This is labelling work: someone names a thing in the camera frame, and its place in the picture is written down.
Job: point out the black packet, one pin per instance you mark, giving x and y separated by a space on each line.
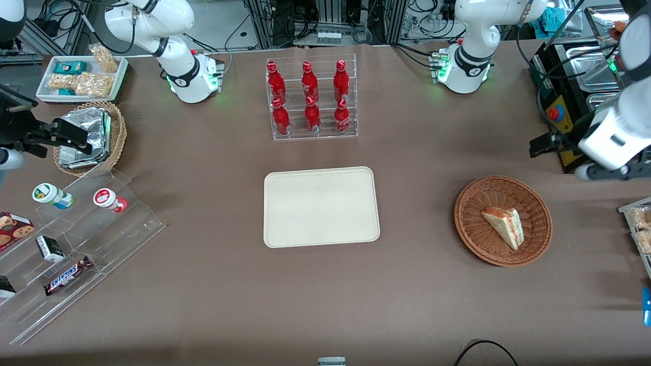
6 287

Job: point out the metal frame equipment rack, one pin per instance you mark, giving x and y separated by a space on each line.
325 20

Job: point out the red lid yoghurt cup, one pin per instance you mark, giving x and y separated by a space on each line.
108 199

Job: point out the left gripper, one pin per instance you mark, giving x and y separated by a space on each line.
558 142

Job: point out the teal cloth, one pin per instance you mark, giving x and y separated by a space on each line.
555 20

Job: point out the teal snack box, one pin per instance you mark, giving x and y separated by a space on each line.
70 67

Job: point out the round brown wicker basket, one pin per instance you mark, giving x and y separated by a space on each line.
475 239

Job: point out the white snack tray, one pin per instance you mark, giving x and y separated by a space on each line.
46 91

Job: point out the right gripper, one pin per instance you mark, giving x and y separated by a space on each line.
15 126

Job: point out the clear acrylic bottle rack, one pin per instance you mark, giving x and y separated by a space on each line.
324 76

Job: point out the black food warmer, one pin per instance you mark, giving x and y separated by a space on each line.
574 81

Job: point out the steel tray with snacks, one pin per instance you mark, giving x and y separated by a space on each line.
640 229

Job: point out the green lid yoghurt cup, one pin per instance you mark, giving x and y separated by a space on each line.
48 194

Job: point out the grey small device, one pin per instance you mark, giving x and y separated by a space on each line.
331 361

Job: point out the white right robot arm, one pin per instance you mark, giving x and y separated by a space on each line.
178 30

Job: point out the aluminium foil containers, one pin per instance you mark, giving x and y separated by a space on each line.
91 127

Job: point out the small black white carton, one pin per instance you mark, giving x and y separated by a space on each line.
50 248

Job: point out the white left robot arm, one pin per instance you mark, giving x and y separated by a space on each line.
473 35

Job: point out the red emergency stop button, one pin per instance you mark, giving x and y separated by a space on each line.
556 113

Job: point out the red cola bottle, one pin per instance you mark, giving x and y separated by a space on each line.
312 118
341 81
309 84
276 84
342 118
280 119

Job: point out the Snickers chocolate bar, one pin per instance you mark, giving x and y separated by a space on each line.
67 275

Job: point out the beige rectangular tray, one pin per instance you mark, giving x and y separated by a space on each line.
320 208

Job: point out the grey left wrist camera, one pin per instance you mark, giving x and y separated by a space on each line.
605 172

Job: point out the blue plastic object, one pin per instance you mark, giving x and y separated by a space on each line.
647 307

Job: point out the triangular sandwich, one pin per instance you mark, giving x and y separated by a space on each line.
505 225

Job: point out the clear bag of puffed snacks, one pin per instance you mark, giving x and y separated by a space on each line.
61 81
94 84
104 58

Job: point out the red cookie box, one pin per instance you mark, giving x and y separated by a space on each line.
14 230

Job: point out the tan wicker basket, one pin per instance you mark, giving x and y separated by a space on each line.
118 132

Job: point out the clear acrylic tiered stand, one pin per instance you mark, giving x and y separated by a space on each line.
101 239

